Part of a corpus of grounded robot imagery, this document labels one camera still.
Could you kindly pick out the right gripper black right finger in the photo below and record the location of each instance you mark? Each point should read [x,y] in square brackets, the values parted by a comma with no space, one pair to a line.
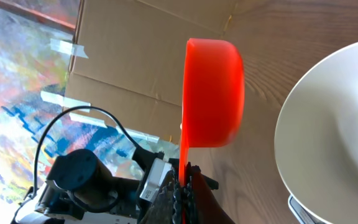
[200,205]

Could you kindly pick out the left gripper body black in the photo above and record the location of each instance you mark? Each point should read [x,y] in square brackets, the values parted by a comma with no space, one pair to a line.
[145,159]

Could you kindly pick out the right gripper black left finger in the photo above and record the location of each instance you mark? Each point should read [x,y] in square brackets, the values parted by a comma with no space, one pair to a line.
[167,206]

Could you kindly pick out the red plastic measuring scoop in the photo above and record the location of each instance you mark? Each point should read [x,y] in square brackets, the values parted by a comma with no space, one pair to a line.
[213,97]

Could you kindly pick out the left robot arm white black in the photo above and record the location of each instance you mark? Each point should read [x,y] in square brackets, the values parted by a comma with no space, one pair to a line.
[80,189]

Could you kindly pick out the white digital kitchen scale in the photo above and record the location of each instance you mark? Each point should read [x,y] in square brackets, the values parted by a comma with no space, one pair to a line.
[300,213]

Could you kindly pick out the white ceramic bowl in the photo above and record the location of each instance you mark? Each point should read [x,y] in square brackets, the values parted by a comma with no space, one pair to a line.
[316,138]

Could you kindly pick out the cardboard box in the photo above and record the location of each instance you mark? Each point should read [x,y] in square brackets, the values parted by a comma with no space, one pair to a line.
[135,55]

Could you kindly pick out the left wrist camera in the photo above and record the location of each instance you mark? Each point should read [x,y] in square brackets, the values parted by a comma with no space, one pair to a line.
[155,179]

